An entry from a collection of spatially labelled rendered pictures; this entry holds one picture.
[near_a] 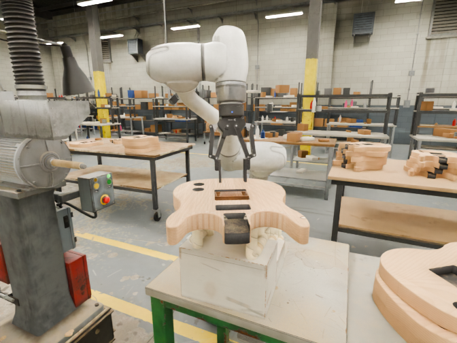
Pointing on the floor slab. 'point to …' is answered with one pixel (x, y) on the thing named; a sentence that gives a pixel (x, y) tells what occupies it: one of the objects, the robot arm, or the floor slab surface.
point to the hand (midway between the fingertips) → (232, 172)
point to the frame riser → (98, 331)
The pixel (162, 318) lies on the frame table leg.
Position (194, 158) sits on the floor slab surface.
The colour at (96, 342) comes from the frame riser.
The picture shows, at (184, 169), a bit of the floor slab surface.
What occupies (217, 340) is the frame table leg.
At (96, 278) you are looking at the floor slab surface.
